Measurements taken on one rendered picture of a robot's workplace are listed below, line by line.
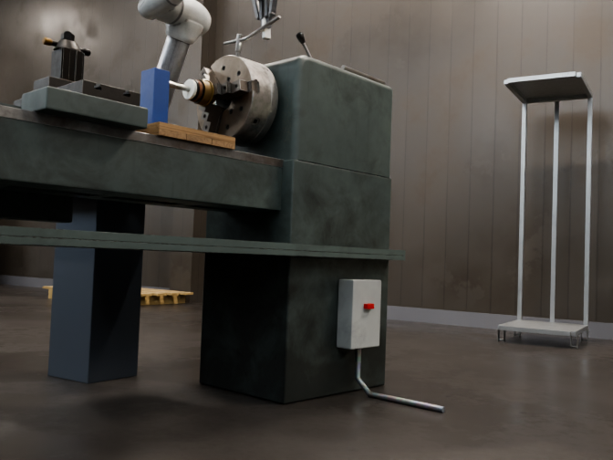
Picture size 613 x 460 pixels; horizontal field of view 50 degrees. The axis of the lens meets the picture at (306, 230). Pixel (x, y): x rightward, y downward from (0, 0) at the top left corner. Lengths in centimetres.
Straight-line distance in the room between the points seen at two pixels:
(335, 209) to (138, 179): 83
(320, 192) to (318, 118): 27
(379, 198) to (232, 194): 75
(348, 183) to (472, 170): 322
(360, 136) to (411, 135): 333
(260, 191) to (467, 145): 364
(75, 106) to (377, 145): 132
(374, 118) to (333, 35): 393
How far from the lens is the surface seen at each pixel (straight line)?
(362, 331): 253
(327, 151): 247
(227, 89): 233
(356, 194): 260
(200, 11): 292
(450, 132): 582
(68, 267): 279
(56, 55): 220
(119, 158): 196
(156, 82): 222
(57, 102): 182
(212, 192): 215
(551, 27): 580
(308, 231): 238
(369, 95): 272
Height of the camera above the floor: 51
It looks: 2 degrees up
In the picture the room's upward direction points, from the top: 2 degrees clockwise
